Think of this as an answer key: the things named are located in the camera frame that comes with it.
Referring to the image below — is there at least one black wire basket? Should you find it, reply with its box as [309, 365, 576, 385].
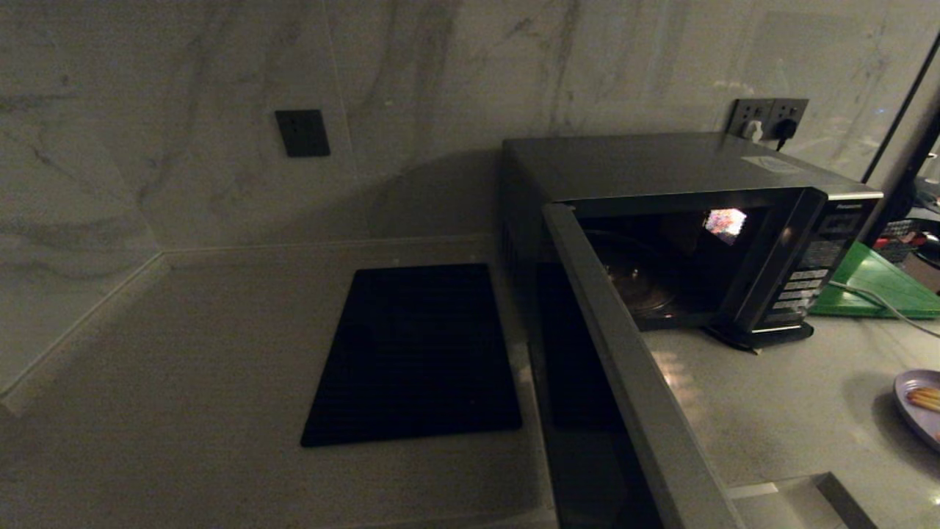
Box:
[874, 219, 940, 265]

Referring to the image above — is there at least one dark grey wall socket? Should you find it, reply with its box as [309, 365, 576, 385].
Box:
[276, 109, 331, 158]

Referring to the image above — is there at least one black window frame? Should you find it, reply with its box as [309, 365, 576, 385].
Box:
[858, 29, 940, 247]

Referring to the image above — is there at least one purple plate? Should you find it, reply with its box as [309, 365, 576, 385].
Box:
[893, 369, 940, 453]

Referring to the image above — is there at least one silver microwave oven body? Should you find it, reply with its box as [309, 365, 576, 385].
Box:
[502, 133, 883, 350]

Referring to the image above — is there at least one green cutting board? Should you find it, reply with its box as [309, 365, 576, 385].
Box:
[810, 242, 940, 320]

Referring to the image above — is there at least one dark rectangular pad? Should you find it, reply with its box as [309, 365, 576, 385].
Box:
[705, 322, 814, 355]

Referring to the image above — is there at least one silver black microwave oven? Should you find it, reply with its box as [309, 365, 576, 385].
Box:
[530, 204, 746, 529]

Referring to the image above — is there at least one white cable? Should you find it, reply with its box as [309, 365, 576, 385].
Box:
[830, 281, 940, 340]

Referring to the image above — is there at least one light grey wall socket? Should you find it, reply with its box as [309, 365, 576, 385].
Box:
[729, 99, 776, 140]
[768, 98, 810, 142]

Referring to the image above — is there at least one black induction cooktop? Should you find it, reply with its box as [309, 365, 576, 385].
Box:
[300, 263, 524, 448]

